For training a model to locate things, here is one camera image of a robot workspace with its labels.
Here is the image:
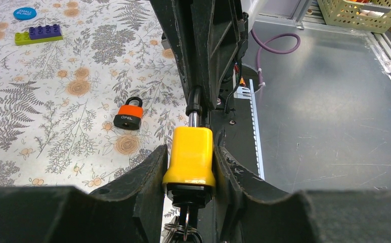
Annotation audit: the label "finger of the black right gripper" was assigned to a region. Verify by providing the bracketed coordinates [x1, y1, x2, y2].
[190, 1, 244, 109]
[150, 0, 195, 100]

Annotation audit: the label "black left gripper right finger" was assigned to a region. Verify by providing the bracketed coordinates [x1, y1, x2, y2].
[213, 147, 391, 242]

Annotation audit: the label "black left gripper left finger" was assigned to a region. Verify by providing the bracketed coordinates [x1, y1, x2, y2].
[0, 145, 168, 242]

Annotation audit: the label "yellow black padlock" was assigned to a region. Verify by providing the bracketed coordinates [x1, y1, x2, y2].
[162, 87, 215, 209]

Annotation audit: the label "orange black padlock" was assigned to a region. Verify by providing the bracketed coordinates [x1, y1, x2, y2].
[113, 97, 144, 130]

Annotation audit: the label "green purple building bricks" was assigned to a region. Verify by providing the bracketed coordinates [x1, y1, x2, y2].
[14, 24, 63, 46]

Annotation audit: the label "blue round token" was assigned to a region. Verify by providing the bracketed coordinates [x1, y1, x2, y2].
[13, 7, 37, 21]

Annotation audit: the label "beige plastic basket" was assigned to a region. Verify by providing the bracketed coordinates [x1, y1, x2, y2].
[317, 0, 391, 33]

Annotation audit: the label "slotted cable duct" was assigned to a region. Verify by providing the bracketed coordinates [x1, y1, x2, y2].
[234, 79, 265, 180]

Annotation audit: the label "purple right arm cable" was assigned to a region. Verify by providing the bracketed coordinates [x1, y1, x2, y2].
[250, 28, 301, 91]

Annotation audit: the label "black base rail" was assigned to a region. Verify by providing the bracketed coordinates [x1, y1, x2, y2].
[208, 63, 259, 175]

